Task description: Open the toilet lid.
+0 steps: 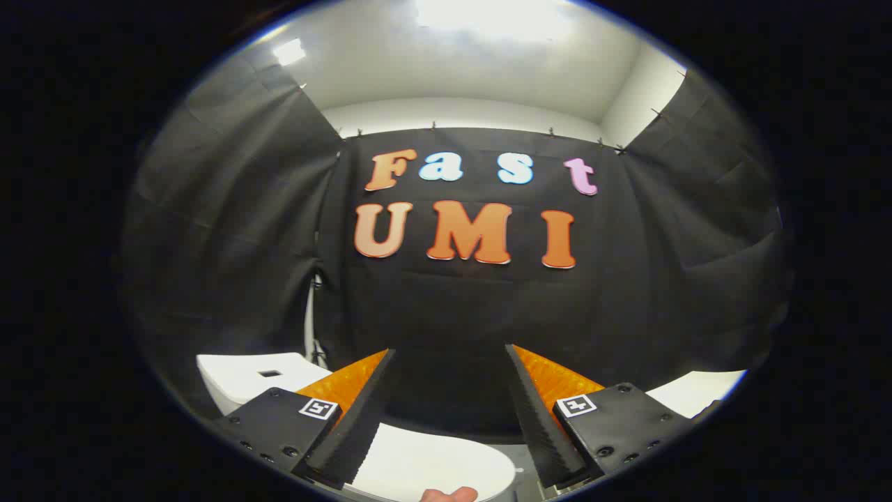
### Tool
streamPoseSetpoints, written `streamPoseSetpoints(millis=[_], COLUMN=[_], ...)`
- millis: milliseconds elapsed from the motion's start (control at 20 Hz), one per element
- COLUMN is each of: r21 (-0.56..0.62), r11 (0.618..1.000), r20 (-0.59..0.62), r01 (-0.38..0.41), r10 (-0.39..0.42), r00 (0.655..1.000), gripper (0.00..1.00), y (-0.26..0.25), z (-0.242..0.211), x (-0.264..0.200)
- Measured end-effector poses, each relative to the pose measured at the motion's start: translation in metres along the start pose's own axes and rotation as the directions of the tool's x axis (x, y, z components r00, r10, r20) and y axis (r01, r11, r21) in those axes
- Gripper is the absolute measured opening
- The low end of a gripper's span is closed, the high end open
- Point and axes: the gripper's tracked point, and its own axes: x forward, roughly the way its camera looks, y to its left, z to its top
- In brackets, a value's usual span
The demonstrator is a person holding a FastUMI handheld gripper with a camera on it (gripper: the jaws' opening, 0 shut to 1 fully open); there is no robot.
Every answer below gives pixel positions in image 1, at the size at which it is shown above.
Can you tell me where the white drawer cabinet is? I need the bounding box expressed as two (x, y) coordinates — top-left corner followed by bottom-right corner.
(645, 370), (748, 421)

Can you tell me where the black backdrop cloth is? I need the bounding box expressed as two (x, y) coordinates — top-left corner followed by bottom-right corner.
(122, 52), (795, 447)

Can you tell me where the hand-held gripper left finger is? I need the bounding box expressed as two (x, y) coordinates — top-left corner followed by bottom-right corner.
(213, 347), (398, 490)

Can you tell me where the ceiling light panel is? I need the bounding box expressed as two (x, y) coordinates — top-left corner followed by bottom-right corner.
(416, 0), (576, 40)
(271, 38), (308, 68)

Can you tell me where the white toilet lid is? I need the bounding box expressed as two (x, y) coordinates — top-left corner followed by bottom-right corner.
(348, 421), (517, 502)

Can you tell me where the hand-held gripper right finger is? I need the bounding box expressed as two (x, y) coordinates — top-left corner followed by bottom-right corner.
(504, 343), (699, 492)

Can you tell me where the white toilet tank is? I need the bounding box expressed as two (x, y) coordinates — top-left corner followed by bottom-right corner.
(196, 351), (333, 419)

